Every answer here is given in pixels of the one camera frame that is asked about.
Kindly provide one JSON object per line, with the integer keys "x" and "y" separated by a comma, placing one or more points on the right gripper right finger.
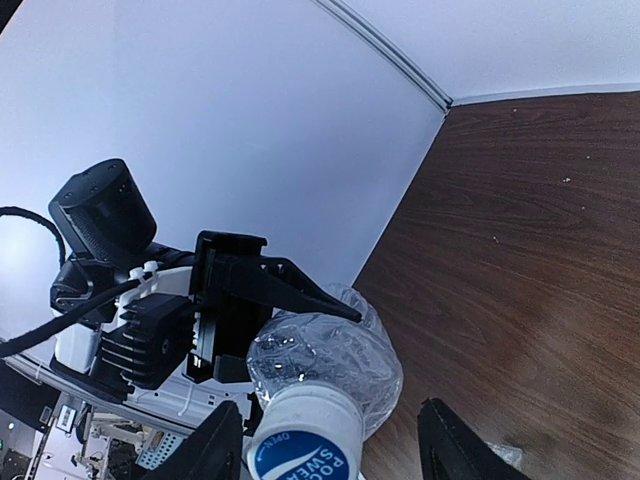
{"x": 450, "y": 449}

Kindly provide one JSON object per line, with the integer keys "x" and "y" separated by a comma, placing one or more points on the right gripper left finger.
{"x": 213, "y": 451}

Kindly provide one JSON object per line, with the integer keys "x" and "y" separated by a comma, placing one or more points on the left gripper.
{"x": 230, "y": 286}

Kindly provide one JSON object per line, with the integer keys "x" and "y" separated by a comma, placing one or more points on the white cap of clear bottle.
{"x": 308, "y": 431}

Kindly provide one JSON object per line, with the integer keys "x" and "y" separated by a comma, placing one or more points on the clear unlabelled plastic bottle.
{"x": 355, "y": 357}

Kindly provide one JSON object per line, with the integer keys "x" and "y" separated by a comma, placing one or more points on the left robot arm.
{"x": 108, "y": 257}

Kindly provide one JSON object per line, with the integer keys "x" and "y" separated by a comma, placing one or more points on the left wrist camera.
{"x": 155, "y": 339}

